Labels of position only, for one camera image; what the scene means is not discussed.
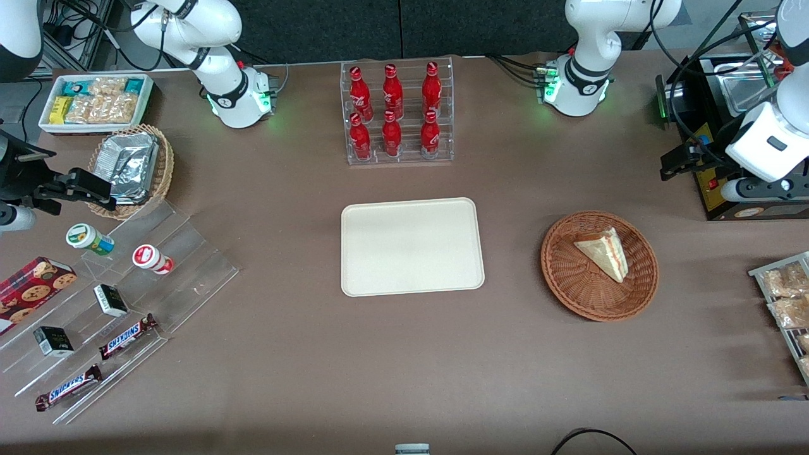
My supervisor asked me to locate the black floor cable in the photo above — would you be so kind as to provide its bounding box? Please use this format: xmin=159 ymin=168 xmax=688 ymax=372
xmin=549 ymin=428 xmax=640 ymax=455

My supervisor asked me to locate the cream plastic tray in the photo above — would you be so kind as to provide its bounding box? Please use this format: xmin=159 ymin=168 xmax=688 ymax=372
xmin=341 ymin=197 xmax=486 ymax=298

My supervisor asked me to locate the black backdrop panel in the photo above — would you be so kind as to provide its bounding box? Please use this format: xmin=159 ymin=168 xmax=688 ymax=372
xmin=229 ymin=0 xmax=573 ymax=65

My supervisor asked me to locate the clear acrylic step stand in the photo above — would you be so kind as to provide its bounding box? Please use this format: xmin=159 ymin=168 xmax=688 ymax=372
xmin=0 ymin=198 xmax=240 ymax=425

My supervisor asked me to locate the red cola bottle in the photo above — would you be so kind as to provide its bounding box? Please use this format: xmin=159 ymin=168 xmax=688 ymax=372
xmin=349 ymin=112 xmax=372 ymax=161
xmin=382 ymin=110 xmax=403 ymax=158
xmin=349 ymin=66 xmax=373 ymax=122
xmin=382 ymin=63 xmax=405 ymax=120
xmin=422 ymin=61 xmax=443 ymax=118
xmin=420 ymin=110 xmax=441 ymax=159

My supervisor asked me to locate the yellow snack packet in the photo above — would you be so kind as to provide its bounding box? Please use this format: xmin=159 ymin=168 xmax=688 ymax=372
xmin=49 ymin=96 xmax=74 ymax=126

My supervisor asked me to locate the tray of packaged pastries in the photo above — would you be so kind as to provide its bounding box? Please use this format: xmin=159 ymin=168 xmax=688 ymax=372
xmin=748 ymin=251 xmax=809 ymax=387

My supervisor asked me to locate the red lid yoghurt cup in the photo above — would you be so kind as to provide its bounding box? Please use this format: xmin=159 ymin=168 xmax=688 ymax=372
xmin=131 ymin=244 xmax=175 ymax=276

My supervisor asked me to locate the green lid yoghurt cup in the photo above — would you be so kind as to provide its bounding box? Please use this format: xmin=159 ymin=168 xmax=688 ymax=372
xmin=66 ymin=223 xmax=116 ymax=257

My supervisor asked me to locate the light wicker basket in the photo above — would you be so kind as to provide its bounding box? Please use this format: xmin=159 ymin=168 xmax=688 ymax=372
xmin=87 ymin=124 xmax=175 ymax=221

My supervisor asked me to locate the white plastic snack bin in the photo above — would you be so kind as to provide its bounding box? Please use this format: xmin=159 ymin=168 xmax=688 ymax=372
xmin=38 ymin=73 xmax=155 ymax=136

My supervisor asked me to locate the Snickers chocolate bar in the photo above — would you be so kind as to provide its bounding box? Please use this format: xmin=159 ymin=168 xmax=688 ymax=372
xmin=98 ymin=313 xmax=159 ymax=361
xmin=35 ymin=365 xmax=104 ymax=413

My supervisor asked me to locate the red cookie box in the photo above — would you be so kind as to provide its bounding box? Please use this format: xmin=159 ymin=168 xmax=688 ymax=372
xmin=0 ymin=256 xmax=78 ymax=336

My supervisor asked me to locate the triangular sandwich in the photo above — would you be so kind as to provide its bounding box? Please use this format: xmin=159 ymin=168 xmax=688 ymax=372
xmin=573 ymin=227 xmax=630 ymax=284

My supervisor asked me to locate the aluminium frame cart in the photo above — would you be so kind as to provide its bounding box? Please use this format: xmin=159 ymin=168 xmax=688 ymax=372
xmin=37 ymin=0 xmax=118 ymax=74

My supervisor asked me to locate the brown wicker basket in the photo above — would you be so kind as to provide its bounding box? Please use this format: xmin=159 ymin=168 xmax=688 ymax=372
xmin=540 ymin=210 xmax=660 ymax=323

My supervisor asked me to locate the small black box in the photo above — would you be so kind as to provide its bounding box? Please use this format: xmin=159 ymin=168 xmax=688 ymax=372
xmin=32 ymin=325 xmax=75 ymax=359
xmin=93 ymin=284 xmax=130 ymax=319

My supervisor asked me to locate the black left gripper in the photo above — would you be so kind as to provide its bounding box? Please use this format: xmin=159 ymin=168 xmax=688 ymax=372
xmin=660 ymin=139 xmax=740 ymax=185

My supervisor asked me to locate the clear bag of crackers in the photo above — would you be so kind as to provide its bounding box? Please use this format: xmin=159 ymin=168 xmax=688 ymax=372
xmin=98 ymin=93 xmax=139 ymax=124
xmin=88 ymin=76 xmax=128 ymax=97
xmin=65 ymin=95 xmax=103 ymax=124

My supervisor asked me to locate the black hanging cable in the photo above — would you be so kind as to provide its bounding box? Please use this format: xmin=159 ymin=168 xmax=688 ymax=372
xmin=648 ymin=0 xmax=784 ymax=166

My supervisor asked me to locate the silver foil packet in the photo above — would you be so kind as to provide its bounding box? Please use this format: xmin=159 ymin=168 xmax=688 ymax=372
xmin=94 ymin=132 xmax=160 ymax=205

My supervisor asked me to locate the steel appliance pan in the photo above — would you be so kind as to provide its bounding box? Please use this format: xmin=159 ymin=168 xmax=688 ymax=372
xmin=719 ymin=71 xmax=784 ymax=119

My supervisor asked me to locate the black countertop appliance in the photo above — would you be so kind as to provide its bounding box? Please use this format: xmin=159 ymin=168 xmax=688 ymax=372
xmin=655 ymin=53 xmax=809 ymax=222

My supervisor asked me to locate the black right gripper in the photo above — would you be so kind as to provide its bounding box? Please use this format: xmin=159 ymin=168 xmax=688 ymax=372
xmin=0 ymin=130 xmax=118 ymax=216

